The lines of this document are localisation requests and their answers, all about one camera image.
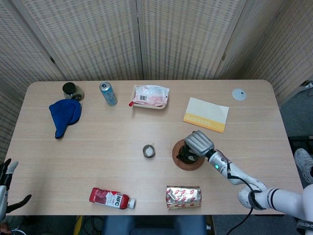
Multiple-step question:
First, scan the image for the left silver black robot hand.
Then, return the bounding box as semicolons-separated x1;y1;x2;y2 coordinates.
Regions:
0;158;32;221

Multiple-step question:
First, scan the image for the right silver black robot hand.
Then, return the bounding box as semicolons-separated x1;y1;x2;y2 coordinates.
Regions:
178;130;215;160

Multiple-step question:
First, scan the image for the black teapot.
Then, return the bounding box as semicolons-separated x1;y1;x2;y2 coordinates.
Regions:
178;144;199;164

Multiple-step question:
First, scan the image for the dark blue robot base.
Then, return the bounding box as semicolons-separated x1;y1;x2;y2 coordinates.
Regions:
102;215;206;235

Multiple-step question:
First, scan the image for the brown round woven coaster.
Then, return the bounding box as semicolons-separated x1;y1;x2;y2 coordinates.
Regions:
172;139;205;171

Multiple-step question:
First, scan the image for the yellow white Lexicon book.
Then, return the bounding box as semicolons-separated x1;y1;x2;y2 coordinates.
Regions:
183;97;230;134

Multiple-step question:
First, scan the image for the small dark teacup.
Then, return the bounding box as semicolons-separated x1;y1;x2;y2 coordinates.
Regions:
142;144;156;158

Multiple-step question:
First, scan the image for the silver red foil packet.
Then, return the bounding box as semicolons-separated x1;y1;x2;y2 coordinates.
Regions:
166;185;202;211

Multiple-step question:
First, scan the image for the pink white pouch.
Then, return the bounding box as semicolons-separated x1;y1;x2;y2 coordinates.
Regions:
132;85;168;111

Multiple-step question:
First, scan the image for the pink snack bag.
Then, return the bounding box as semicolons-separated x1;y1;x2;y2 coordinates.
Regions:
132;85;170;106

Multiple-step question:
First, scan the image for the blue fabric hat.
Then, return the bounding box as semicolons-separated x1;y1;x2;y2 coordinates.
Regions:
48;99;82;141

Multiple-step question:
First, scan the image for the black floor base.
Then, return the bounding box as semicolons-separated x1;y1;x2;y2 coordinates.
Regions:
288;136;313;160

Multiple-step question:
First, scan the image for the light blue drink can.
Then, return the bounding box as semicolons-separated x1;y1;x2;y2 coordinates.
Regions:
99;82;118;106

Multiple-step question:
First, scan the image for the red NFC juice bottle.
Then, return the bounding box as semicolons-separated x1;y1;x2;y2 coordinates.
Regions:
89;187;136;210

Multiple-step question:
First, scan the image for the white sneaker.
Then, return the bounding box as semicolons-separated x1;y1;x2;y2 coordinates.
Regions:
294;148;313;185

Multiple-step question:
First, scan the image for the glass jar with black lid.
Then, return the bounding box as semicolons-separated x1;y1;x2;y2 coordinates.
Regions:
62;82;85;101

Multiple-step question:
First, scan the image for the woven folding screen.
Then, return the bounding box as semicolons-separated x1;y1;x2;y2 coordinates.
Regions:
0;0;313;157

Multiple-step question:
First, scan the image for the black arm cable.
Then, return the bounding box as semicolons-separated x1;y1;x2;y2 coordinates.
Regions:
226;163;267;235

